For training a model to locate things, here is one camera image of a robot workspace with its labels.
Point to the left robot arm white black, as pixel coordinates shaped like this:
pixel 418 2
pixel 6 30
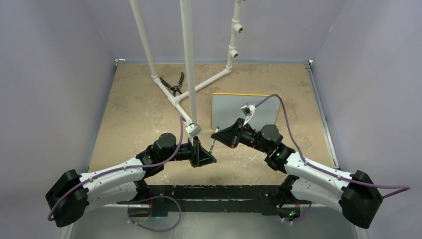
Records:
pixel 74 194

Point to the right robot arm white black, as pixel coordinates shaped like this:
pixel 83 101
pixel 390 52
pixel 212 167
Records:
pixel 351 194

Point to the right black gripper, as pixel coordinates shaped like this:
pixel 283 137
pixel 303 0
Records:
pixel 229 136

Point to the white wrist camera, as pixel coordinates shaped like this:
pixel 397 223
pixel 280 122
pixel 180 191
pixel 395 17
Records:
pixel 193 130
pixel 249 111

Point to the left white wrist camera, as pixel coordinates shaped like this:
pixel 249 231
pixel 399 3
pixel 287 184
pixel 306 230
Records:
pixel 193 130

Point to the white green marker pen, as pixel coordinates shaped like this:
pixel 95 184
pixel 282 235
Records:
pixel 213 141

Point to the aluminium extrusion frame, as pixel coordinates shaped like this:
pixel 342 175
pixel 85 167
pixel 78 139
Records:
pixel 111 222

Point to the yellow framed whiteboard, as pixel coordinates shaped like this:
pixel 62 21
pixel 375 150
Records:
pixel 226 108

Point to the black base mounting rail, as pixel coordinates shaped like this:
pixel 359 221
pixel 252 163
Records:
pixel 268 200

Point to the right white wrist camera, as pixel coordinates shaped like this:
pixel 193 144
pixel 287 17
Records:
pixel 249 111

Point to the white PVC pipe frame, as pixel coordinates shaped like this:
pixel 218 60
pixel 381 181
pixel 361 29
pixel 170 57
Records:
pixel 186 103

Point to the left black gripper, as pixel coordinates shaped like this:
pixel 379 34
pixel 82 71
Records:
pixel 199 156

